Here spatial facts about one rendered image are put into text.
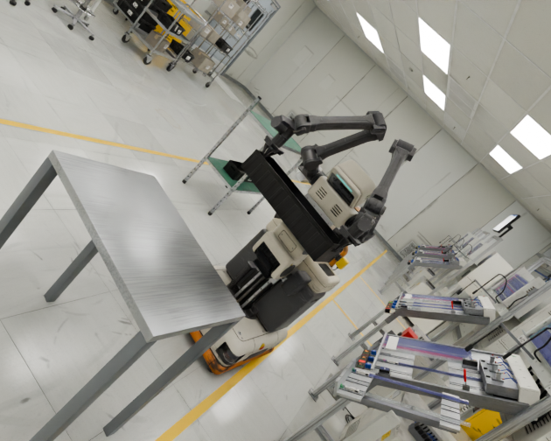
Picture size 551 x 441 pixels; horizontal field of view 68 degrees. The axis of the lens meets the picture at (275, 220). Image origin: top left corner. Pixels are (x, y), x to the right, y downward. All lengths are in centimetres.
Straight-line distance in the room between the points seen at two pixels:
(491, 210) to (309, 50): 632
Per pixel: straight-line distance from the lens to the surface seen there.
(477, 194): 1097
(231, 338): 234
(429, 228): 1093
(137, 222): 142
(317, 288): 242
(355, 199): 204
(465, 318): 367
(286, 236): 221
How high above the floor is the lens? 150
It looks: 17 degrees down
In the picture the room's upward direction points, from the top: 46 degrees clockwise
